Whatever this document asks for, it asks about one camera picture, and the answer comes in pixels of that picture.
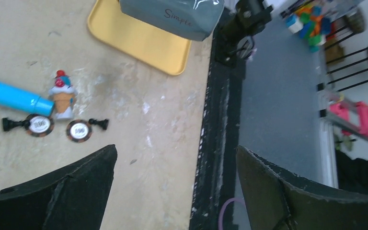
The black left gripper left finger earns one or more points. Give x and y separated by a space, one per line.
73 197

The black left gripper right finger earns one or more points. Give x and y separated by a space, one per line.
277 199

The grey teal ceramic mug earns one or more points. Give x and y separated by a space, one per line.
189 19

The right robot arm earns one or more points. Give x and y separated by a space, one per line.
250 19

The black chess pawn lower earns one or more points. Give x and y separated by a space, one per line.
103 124

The black chess pawn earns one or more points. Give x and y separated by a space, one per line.
8 124
103 124

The orange 100 poker chip upper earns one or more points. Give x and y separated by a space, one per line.
40 126

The black chess pawn upper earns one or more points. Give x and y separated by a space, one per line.
8 124

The pink clamp fixture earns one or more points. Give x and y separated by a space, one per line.
350 117

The blue toy microphone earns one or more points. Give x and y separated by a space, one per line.
22 100

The yellow plastic tray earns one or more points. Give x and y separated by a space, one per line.
151 45

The colourful toy blocks pile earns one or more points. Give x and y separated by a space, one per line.
311 20

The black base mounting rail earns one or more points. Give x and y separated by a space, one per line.
215 177

